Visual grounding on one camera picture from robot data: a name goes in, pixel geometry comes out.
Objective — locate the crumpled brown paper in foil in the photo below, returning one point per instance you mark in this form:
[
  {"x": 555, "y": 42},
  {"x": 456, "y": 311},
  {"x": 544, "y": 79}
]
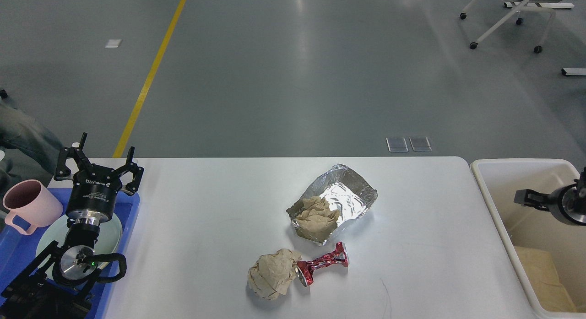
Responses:
[{"x": 317, "y": 221}]

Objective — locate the left floor socket plate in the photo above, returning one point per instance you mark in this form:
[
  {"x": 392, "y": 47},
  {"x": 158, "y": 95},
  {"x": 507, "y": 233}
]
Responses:
[{"x": 397, "y": 145}]

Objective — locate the pink mug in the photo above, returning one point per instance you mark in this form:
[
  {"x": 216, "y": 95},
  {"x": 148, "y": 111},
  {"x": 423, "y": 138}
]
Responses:
[{"x": 31, "y": 201}]

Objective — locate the white plastic bin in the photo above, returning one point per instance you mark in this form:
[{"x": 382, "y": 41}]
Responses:
[{"x": 522, "y": 226}]

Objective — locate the crushed red can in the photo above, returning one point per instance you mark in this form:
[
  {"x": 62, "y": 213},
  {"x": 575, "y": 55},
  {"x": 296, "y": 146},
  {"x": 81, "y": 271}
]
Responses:
[{"x": 305, "y": 269}]

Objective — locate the white bar on floor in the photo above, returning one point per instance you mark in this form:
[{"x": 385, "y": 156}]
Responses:
[{"x": 573, "y": 71}]

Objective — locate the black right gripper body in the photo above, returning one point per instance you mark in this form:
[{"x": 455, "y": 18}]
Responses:
[{"x": 568, "y": 206}]

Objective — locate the white rolling chair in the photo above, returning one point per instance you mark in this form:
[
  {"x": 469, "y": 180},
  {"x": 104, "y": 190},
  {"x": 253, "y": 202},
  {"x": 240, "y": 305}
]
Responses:
[{"x": 518, "y": 6}]

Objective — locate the right floor socket plate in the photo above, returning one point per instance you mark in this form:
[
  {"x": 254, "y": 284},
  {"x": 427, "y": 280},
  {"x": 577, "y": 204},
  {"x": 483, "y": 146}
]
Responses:
[{"x": 420, "y": 144}]

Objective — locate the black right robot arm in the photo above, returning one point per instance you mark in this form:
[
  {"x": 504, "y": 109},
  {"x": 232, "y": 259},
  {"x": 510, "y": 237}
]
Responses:
[{"x": 581, "y": 182}]

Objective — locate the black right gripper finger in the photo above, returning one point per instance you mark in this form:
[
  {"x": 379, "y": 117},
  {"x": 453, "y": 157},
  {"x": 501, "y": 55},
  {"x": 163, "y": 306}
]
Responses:
[{"x": 533, "y": 199}]

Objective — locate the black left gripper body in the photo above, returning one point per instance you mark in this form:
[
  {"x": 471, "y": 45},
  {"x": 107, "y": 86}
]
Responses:
[{"x": 93, "y": 198}]

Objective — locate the crumpled brown paper ball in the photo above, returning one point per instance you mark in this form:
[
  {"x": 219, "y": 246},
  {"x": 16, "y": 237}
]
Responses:
[{"x": 272, "y": 274}]

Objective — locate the floor socket plate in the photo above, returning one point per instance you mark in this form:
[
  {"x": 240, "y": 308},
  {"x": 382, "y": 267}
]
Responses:
[
  {"x": 397, "y": 145},
  {"x": 420, "y": 144}
]

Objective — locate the aluminium foil tray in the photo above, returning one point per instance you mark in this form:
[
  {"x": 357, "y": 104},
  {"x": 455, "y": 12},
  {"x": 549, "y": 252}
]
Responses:
[{"x": 345, "y": 190}]

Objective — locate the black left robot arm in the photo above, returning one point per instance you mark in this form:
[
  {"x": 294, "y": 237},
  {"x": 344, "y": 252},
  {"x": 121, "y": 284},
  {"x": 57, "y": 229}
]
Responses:
[{"x": 58, "y": 282}]

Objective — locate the person in jeans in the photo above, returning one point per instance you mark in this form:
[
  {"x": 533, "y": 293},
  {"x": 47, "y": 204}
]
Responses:
[{"x": 19, "y": 131}]

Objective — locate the light green plate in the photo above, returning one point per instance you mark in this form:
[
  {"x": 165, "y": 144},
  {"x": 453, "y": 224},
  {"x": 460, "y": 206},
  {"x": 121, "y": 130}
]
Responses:
[{"x": 107, "y": 241}]

